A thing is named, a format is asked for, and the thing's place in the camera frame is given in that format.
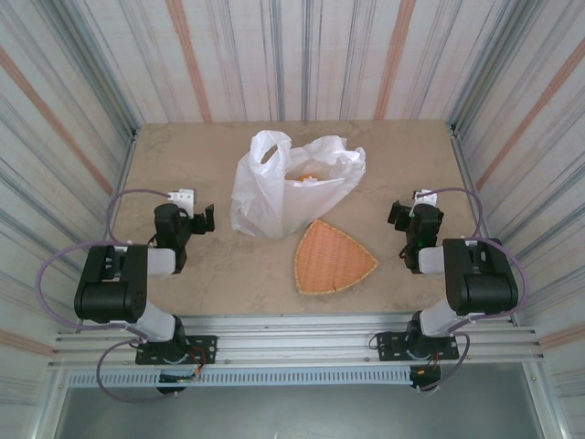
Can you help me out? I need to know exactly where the triangular woven orange basket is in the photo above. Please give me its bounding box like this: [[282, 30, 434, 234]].
[[293, 219, 380, 296]]

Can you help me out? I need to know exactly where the white slotted cable duct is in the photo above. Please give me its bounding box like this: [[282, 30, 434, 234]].
[[67, 368, 412, 389]]

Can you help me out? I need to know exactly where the aluminium front mounting rail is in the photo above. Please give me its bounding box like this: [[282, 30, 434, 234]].
[[48, 313, 548, 369]]

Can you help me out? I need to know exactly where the grey metal panel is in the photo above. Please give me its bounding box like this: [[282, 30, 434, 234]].
[[52, 363, 557, 439]]

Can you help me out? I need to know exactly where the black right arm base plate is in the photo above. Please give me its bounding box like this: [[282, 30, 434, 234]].
[[377, 332, 460, 362]]

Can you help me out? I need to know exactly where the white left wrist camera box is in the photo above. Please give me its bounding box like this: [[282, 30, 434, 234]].
[[166, 188, 198, 207]]

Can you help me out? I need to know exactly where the white plastic bag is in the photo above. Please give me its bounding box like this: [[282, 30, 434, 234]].
[[229, 130, 367, 241]]

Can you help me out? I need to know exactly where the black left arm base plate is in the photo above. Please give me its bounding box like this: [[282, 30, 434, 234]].
[[135, 335, 218, 366]]

